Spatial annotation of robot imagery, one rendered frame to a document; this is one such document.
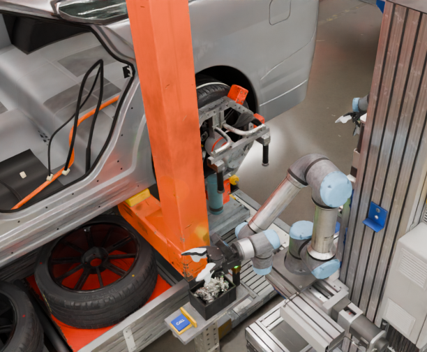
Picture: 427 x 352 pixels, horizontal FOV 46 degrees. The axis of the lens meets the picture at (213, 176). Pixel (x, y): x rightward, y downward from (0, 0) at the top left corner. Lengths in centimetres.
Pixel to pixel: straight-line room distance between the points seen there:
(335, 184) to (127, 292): 138
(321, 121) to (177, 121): 277
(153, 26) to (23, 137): 167
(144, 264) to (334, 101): 278
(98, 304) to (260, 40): 168
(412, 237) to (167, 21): 116
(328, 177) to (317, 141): 262
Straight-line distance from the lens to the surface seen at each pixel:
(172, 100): 197
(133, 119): 263
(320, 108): 484
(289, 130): 454
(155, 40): 183
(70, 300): 277
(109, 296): 273
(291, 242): 221
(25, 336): 273
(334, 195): 182
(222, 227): 341
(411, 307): 214
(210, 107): 282
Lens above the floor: 263
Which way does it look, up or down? 40 degrees down
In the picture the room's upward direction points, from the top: 4 degrees counter-clockwise
